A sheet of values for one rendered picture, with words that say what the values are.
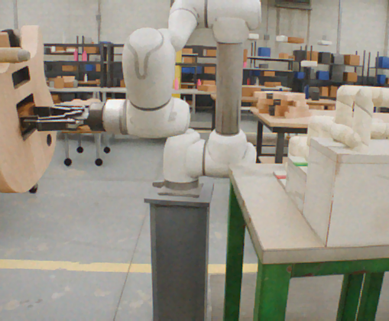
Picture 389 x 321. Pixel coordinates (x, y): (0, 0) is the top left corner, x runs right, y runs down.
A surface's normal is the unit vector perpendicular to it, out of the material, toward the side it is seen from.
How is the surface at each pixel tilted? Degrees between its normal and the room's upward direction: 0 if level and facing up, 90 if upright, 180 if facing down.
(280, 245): 0
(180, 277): 90
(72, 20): 90
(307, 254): 90
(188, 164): 92
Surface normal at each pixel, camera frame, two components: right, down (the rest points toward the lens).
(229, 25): -0.07, 0.54
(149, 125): 0.04, 0.71
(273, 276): 0.09, 0.21
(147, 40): 0.07, -0.53
